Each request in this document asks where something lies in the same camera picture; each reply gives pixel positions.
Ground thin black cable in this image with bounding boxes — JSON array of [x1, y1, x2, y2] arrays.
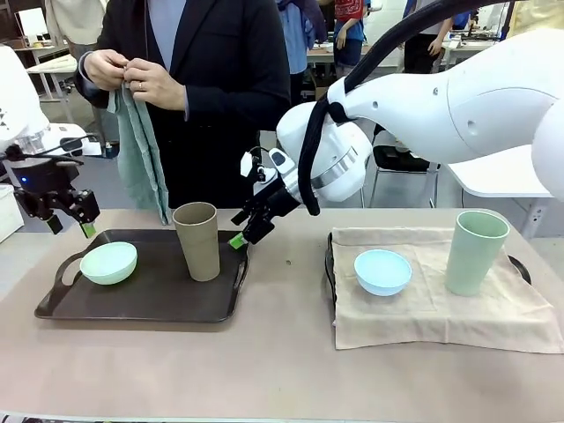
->
[[0, 134, 96, 160]]

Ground white background desk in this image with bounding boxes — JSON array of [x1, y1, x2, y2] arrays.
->
[[25, 53, 81, 114]]

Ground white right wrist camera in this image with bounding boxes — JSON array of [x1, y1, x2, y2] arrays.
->
[[240, 147, 294, 189]]

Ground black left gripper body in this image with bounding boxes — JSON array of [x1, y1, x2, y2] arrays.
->
[[3, 148, 85, 209]]

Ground tall green cup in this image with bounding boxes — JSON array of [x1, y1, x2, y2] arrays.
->
[[443, 210, 512, 297]]

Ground bystander in blue jacket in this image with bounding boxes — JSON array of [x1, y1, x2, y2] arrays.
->
[[275, 0, 330, 75]]

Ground person's dark jacket torso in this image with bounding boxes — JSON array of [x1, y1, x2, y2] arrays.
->
[[73, 0, 293, 211]]

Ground person's right forearm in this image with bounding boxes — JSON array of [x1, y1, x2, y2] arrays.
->
[[73, 43, 116, 109]]

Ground bystander in beige top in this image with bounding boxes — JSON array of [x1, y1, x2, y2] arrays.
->
[[43, 0, 108, 46]]

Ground bystander in black clothes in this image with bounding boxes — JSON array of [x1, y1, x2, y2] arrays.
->
[[402, 0, 456, 75]]

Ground teal green cloth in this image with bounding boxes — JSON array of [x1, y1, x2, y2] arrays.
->
[[107, 83, 174, 227]]

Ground person's left forearm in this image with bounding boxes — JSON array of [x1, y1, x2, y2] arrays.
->
[[182, 65, 293, 123]]

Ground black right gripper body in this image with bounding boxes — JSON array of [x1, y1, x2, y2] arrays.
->
[[241, 174, 306, 226]]

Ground black serving tray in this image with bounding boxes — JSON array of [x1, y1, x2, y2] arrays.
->
[[324, 231, 533, 306]]

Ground person's left hand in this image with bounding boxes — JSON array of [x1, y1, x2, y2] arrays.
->
[[122, 57, 187, 112]]

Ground tall brown cup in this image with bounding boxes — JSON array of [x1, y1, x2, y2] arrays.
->
[[171, 201, 221, 282]]

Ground black corrugated cable hose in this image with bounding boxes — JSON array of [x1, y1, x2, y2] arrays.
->
[[297, 0, 523, 217]]

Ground brown serving tray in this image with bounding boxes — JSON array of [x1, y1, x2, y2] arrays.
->
[[33, 227, 252, 324]]

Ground mint green bowl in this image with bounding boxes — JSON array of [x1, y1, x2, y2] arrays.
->
[[78, 241, 139, 287]]

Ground white box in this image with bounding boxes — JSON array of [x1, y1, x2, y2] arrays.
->
[[0, 183, 25, 244]]

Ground beige cloth mat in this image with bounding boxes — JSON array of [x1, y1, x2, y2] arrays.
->
[[329, 226, 564, 355]]

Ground black office chair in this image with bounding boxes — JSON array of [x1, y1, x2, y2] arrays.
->
[[368, 122, 442, 209]]

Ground white side table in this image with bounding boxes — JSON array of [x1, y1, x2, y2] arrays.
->
[[445, 161, 564, 240]]

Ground bystander in red shirt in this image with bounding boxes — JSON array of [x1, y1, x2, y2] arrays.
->
[[332, 0, 370, 68]]

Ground light blue bowl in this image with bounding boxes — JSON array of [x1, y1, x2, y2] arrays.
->
[[353, 249, 413, 297]]

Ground person's right hand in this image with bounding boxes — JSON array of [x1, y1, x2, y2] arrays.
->
[[83, 48, 134, 92]]

